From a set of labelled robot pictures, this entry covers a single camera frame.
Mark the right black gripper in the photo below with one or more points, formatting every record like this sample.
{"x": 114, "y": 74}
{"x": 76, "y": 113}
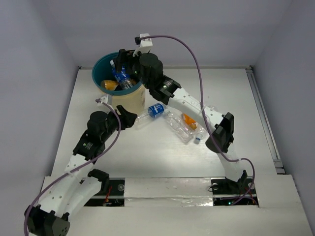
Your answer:
{"x": 120, "y": 59}

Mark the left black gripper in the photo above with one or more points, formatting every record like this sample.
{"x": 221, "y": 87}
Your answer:
{"x": 119, "y": 116}

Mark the blue label water bottle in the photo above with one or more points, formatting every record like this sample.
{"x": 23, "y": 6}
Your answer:
{"x": 124, "y": 80}

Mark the orange floral label bottle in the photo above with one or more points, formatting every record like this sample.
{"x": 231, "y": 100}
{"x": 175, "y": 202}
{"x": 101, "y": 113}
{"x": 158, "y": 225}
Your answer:
{"x": 109, "y": 85}

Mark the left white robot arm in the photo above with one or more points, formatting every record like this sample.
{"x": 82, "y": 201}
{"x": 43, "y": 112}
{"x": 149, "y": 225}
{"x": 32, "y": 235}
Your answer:
{"x": 52, "y": 210}

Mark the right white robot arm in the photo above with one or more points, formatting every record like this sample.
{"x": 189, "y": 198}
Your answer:
{"x": 220, "y": 126}

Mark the teal and cream bin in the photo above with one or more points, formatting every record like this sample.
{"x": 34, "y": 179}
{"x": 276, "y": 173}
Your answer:
{"x": 133, "y": 100}

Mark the blue label bottle near bin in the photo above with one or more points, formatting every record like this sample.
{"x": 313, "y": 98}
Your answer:
{"x": 150, "y": 114}

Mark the clear crushed bottle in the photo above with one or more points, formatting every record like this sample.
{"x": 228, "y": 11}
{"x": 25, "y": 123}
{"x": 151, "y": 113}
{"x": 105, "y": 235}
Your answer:
{"x": 178, "y": 126}

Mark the small orange bottle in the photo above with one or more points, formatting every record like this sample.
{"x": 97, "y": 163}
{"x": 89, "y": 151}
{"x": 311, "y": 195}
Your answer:
{"x": 191, "y": 123}

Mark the clear bottle white cap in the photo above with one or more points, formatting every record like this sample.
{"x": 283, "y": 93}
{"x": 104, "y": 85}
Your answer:
{"x": 200, "y": 133}

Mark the silver tape strip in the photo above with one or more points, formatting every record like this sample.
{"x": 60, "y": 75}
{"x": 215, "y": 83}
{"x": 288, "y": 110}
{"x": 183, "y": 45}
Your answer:
{"x": 168, "y": 192}

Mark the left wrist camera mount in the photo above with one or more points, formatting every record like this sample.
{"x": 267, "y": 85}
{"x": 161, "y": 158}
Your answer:
{"x": 103, "y": 100}

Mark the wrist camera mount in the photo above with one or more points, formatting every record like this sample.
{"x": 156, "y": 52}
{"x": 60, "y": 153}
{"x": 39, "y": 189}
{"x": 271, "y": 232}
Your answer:
{"x": 145, "y": 45}
{"x": 103, "y": 100}

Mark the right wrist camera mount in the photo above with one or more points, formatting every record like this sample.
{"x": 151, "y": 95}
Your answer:
{"x": 145, "y": 45}

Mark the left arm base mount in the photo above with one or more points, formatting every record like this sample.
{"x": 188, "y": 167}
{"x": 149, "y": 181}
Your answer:
{"x": 112, "y": 197}

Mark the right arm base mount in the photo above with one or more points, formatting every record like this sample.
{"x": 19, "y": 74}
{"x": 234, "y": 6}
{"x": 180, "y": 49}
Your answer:
{"x": 225, "y": 193}

